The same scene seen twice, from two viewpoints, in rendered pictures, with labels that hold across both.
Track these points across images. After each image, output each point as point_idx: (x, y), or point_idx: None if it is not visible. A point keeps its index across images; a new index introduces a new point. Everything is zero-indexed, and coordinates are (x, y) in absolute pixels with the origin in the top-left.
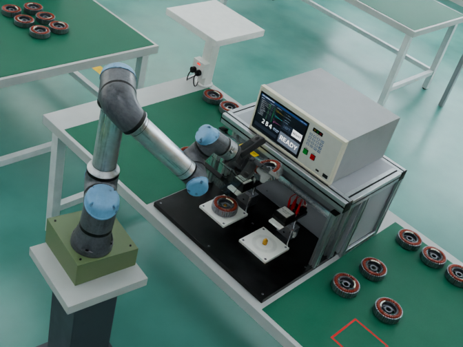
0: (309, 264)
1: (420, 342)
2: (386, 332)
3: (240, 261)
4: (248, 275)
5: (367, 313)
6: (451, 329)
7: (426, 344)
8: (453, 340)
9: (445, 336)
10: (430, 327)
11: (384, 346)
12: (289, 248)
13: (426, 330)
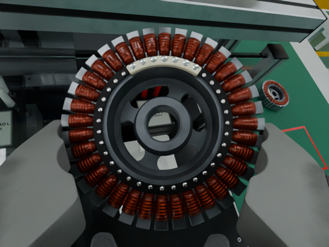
0: (199, 128)
1: (299, 95)
2: (289, 114)
3: (168, 240)
4: (199, 242)
5: (268, 114)
6: (286, 61)
7: (301, 92)
8: (296, 69)
9: (293, 71)
10: (284, 74)
11: (304, 130)
12: (168, 136)
13: (287, 80)
